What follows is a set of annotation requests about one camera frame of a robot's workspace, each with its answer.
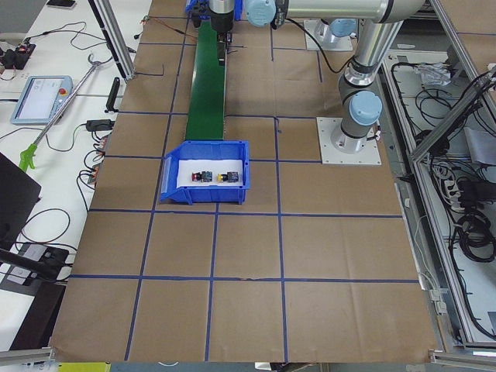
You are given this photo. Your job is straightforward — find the yellow push button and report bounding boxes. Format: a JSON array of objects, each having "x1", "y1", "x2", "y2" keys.
[{"x1": 217, "y1": 171, "x2": 239, "y2": 183}]

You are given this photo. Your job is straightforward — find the green conveyor belt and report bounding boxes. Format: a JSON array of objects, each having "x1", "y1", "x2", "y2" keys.
[{"x1": 185, "y1": 21, "x2": 226, "y2": 140}]

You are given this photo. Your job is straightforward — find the green handled reacher grabber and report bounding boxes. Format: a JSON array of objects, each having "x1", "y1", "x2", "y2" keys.
[{"x1": 19, "y1": 53, "x2": 110, "y2": 172}]

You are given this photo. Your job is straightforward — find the teach pendant tablet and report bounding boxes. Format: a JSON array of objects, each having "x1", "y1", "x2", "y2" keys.
[{"x1": 10, "y1": 75, "x2": 73, "y2": 125}]

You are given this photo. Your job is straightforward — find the black laptop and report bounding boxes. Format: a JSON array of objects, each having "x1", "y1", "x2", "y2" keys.
[{"x1": 0, "y1": 153, "x2": 41, "y2": 250}]

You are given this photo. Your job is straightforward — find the black power adapter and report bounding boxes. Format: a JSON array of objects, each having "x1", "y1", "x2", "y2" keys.
[{"x1": 85, "y1": 119, "x2": 115, "y2": 132}]

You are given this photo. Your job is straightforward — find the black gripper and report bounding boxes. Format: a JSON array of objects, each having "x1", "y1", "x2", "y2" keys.
[{"x1": 209, "y1": 0, "x2": 235, "y2": 31}]

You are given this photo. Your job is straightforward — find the red push button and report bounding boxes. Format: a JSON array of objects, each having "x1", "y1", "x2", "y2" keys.
[{"x1": 191, "y1": 170, "x2": 212, "y2": 183}]

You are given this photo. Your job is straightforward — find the black handle bar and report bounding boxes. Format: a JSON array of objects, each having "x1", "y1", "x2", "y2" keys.
[{"x1": 105, "y1": 77, "x2": 120, "y2": 113}]

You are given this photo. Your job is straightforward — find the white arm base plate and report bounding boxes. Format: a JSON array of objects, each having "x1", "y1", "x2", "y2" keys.
[
  {"x1": 304, "y1": 19, "x2": 357, "y2": 52},
  {"x1": 316, "y1": 117, "x2": 381, "y2": 166}
]

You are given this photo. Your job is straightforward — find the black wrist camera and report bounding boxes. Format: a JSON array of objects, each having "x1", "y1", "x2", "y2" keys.
[{"x1": 191, "y1": 1, "x2": 210, "y2": 29}]

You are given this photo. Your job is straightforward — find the blue bin near arm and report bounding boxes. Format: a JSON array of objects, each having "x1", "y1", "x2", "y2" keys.
[
  {"x1": 160, "y1": 140, "x2": 250, "y2": 205},
  {"x1": 185, "y1": 0, "x2": 243, "y2": 20}
]

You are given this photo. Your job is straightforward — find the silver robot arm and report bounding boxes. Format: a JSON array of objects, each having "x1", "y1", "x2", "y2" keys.
[{"x1": 244, "y1": 0, "x2": 424, "y2": 154}]

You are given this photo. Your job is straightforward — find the red and black conveyor wires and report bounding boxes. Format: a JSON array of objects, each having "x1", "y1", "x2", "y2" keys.
[{"x1": 141, "y1": 15, "x2": 199, "y2": 40}]

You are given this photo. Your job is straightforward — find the aluminium frame post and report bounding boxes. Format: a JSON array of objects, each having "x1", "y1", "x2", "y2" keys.
[{"x1": 88, "y1": 0, "x2": 135, "y2": 81}]

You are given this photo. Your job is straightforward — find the white foam pad left bin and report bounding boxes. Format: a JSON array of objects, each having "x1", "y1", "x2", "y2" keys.
[{"x1": 177, "y1": 159, "x2": 247, "y2": 187}]

